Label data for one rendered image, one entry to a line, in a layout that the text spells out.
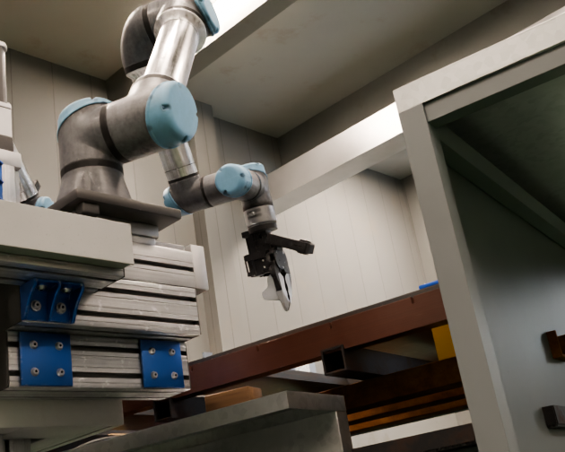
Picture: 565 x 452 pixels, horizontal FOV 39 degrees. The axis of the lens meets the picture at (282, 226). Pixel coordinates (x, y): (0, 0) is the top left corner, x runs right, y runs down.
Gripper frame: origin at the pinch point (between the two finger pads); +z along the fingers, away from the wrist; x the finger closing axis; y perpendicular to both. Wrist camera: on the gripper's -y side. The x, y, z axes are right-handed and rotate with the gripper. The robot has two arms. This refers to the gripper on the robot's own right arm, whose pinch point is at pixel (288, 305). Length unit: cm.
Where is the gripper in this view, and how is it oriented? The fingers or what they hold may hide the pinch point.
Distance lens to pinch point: 189.4
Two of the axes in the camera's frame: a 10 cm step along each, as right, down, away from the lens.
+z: 2.2, 9.6, -1.8
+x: -4.0, -0.8, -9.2
